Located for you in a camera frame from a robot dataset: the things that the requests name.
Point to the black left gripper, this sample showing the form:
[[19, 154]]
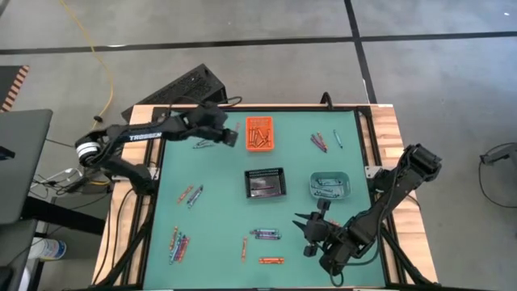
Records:
[[212, 127]]

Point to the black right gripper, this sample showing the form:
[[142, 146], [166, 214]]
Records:
[[324, 204]]

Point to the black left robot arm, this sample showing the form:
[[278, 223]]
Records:
[[141, 136]]

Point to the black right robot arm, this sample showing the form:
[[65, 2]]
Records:
[[387, 202]]

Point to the orange plastic basket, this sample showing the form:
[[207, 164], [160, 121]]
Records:
[[259, 120]]

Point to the black keyboard-like crate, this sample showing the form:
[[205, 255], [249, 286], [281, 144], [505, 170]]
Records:
[[182, 87]]

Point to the teal plastic bin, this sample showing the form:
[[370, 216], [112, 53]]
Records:
[[347, 190]]

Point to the black mesh basket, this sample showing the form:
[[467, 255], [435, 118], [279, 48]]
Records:
[[264, 171]]

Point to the single orange screw bottom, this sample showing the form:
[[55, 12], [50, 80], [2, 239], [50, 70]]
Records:
[[244, 248]]

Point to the green table mat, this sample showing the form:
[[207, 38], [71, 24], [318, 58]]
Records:
[[226, 214]]

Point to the black power strip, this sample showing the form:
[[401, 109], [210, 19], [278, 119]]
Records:
[[82, 182]]

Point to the black desk leg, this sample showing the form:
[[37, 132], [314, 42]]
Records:
[[60, 216]]

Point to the grey side desk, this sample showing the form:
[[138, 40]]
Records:
[[24, 161]]

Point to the clear plastic water bottle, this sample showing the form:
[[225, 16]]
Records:
[[48, 248]]

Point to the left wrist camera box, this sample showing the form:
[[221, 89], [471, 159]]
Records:
[[231, 138]]

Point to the black table frame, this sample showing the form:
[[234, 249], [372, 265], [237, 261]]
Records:
[[282, 108]]

